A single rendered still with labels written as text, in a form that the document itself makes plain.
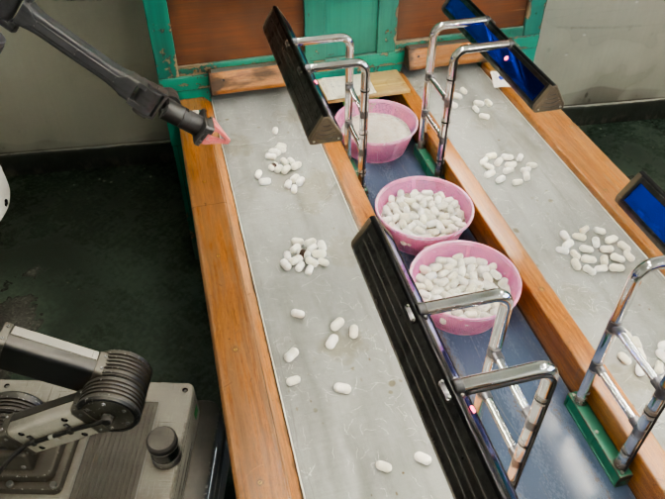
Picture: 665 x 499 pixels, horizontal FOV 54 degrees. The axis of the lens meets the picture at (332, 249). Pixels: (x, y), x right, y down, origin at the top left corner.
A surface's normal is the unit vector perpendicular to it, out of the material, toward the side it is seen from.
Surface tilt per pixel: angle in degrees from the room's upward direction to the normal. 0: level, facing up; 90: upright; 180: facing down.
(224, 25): 90
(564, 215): 0
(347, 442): 0
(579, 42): 90
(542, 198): 0
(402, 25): 90
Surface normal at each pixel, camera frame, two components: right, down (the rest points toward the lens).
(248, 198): 0.00, -0.73
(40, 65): 0.15, 0.67
